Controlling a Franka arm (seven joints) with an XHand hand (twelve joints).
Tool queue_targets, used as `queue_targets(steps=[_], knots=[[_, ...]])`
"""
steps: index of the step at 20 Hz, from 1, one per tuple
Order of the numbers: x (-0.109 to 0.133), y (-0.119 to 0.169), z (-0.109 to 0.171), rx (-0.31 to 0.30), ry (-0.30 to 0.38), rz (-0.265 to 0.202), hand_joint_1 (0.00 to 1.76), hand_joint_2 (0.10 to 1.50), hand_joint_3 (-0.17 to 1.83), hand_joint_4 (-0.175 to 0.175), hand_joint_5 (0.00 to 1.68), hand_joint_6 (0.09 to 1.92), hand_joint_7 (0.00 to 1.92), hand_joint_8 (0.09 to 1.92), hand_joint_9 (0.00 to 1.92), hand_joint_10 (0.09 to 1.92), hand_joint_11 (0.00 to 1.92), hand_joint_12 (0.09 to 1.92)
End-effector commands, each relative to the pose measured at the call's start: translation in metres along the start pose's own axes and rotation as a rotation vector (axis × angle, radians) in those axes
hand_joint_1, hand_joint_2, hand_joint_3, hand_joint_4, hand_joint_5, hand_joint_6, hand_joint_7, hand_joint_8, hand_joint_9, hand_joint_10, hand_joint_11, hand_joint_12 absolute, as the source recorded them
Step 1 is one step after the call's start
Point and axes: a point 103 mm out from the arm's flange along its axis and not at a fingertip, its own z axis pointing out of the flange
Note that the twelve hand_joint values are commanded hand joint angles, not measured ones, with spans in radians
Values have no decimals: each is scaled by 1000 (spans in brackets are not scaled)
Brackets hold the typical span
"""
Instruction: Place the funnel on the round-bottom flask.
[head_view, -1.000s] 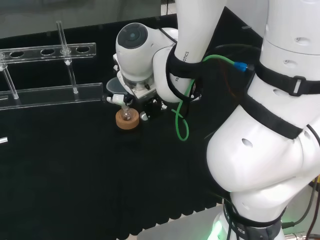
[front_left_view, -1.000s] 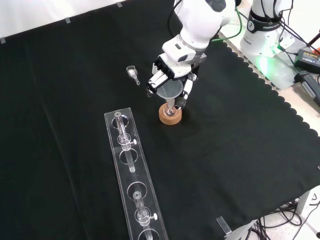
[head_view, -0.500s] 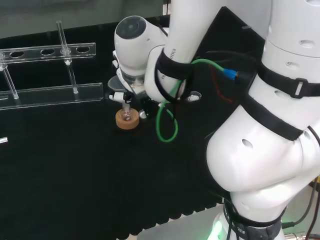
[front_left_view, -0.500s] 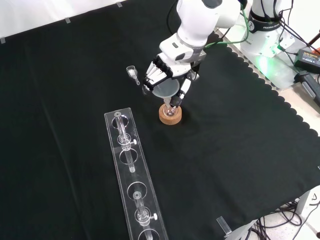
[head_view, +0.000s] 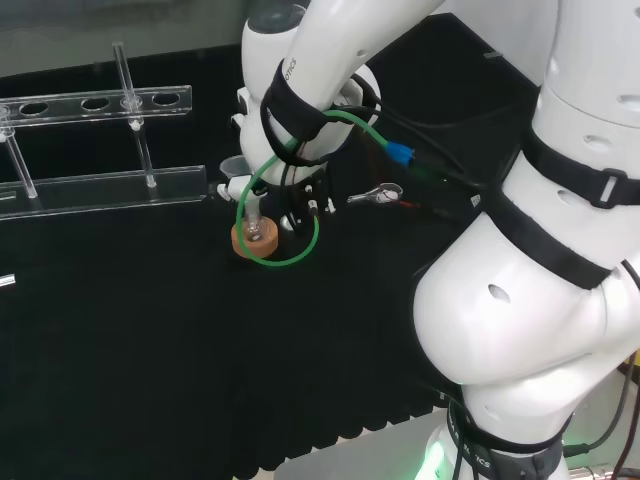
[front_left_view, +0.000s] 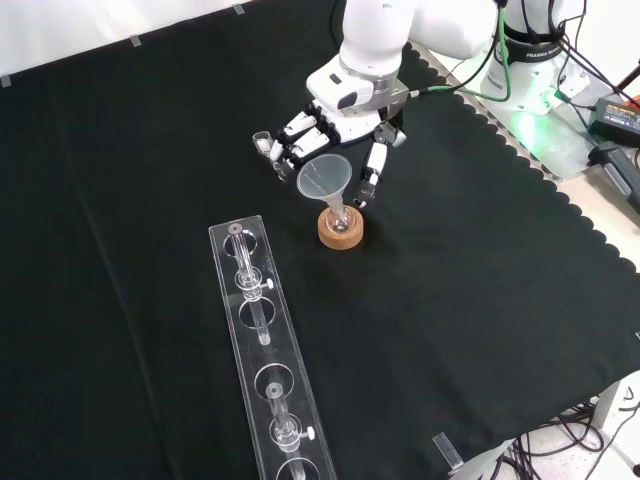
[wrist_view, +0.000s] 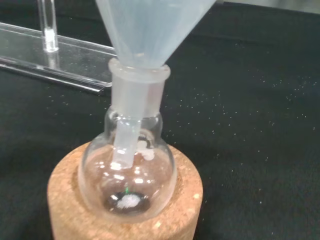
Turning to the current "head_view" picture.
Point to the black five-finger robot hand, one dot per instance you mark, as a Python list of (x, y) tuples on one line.
[(300, 200)]

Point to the clear plastic funnel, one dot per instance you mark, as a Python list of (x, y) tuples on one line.
[(232, 167)]

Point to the clear round-bottom flask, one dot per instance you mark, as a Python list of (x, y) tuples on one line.
[(255, 231)]

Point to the clear funnel stand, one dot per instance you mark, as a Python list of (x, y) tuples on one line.
[(100, 192)]

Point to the black bench cloth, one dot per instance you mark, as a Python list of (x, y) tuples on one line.
[(150, 350)]

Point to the small white label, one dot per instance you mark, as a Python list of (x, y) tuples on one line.
[(7, 281)]

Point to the yellow stop button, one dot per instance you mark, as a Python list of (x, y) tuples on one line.
[(630, 367)]

